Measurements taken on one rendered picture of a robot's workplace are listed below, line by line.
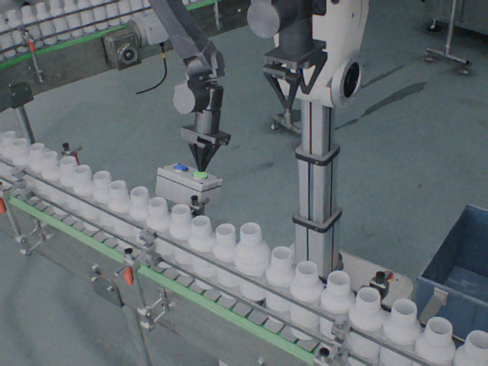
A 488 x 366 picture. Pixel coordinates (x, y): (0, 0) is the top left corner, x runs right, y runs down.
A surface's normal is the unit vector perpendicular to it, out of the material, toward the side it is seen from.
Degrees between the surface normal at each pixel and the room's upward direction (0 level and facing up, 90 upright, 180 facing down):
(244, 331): 90
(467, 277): 0
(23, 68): 90
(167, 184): 70
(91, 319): 0
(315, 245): 90
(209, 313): 90
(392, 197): 0
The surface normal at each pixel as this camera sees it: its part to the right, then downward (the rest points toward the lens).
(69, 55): 0.58, 0.44
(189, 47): -0.32, 0.69
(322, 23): -0.59, 0.50
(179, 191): -0.58, 0.20
